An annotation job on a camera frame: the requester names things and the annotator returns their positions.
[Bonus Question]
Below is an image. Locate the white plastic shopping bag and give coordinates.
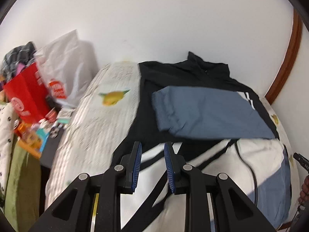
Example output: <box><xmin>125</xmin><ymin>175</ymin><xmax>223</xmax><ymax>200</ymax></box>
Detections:
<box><xmin>35</xmin><ymin>30</ymin><xmax>99</xmax><ymax>108</ymax></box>

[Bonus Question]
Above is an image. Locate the brown wooden door frame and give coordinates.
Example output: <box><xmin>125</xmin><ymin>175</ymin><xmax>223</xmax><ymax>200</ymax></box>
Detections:
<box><xmin>265</xmin><ymin>9</ymin><xmax>303</xmax><ymax>105</ymax></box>

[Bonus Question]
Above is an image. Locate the red paper shopping bag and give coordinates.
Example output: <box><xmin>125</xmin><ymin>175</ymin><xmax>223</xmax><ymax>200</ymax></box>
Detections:
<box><xmin>4</xmin><ymin>63</ymin><xmax>51</xmax><ymax>124</ymax></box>

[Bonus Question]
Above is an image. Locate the orange drink bottle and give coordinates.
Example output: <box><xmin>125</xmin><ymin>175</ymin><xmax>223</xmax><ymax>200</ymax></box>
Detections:
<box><xmin>17</xmin><ymin>123</ymin><xmax>41</xmax><ymax>150</ymax></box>

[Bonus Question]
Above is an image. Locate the green blanket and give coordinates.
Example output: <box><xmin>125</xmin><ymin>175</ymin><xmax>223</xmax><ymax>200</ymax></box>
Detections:
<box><xmin>4</xmin><ymin>143</ymin><xmax>41</xmax><ymax>231</ymax></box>

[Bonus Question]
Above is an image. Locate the plaid cloth in bag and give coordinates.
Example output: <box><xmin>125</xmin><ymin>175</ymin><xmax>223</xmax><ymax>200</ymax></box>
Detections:
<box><xmin>1</xmin><ymin>41</ymin><xmax>36</xmax><ymax>83</ymax></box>

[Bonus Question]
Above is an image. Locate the black white blue jacket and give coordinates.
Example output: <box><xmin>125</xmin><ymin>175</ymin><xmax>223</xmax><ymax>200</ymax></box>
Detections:
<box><xmin>112</xmin><ymin>52</ymin><xmax>291</xmax><ymax>231</ymax></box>

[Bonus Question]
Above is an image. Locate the smartphone with camera lenses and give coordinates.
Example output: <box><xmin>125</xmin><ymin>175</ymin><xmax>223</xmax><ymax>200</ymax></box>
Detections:
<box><xmin>49</xmin><ymin>126</ymin><xmax>60</xmax><ymax>139</ymax></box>

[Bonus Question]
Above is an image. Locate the fruit print table cover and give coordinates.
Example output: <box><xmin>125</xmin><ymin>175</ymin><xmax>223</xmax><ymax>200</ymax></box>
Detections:
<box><xmin>44</xmin><ymin>61</ymin><xmax>301</xmax><ymax>232</ymax></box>

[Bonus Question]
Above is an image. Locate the white flower pattern cushion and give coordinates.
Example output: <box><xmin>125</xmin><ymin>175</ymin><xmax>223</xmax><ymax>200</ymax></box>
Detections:
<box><xmin>0</xmin><ymin>103</ymin><xmax>18</xmax><ymax>200</ymax></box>

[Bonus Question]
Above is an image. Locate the person's right hand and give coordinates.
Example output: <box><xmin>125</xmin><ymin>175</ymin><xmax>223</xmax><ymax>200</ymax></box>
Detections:
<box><xmin>298</xmin><ymin>175</ymin><xmax>309</xmax><ymax>206</ymax></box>

